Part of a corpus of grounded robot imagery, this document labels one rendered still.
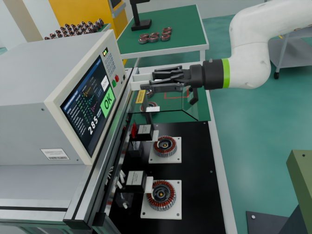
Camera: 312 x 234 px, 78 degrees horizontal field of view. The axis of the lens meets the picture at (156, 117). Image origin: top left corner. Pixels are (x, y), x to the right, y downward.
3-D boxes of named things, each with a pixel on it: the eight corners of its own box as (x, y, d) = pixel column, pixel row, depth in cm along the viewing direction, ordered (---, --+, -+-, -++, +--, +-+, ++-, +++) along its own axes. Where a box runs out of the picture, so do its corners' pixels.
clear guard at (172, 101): (195, 86, 89) (194, 74, 85) (198, 121, 71) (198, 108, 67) (127, 92, 95) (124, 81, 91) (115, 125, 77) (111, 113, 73)
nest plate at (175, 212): (181, 181, 80) (181, 179, 79) (181, 219, 68) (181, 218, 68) (146, 181, 82) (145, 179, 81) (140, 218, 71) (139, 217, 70)
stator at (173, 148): (177, 139, 96) (176, 134, 93) (177, 158, 87) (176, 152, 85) (155, 140, 98) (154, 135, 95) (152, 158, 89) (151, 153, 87)
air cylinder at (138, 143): (143, 145, 98) (140, 138, 95) (140, 157, 93) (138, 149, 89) (133, 145, 99) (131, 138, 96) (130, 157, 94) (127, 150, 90)
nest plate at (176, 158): (181, 138, 98) (181, 136, 97) (181, 163, 87) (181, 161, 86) (152, 139, 100) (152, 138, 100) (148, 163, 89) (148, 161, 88)
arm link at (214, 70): (219, 51, 60) (224, 64, 53) (217, 83, 68) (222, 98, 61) (200, 53, 61) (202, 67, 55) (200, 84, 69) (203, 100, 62)
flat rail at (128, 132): (142, 88, 94) (141, 83, 92) (106, 225, 47) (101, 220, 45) (140, 88, 94) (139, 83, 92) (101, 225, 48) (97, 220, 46)
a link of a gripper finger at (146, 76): (151, 73, 65) (152, 72, 66) (131, 75, 66) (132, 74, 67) (152, 81, 67) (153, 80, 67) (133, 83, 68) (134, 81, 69)
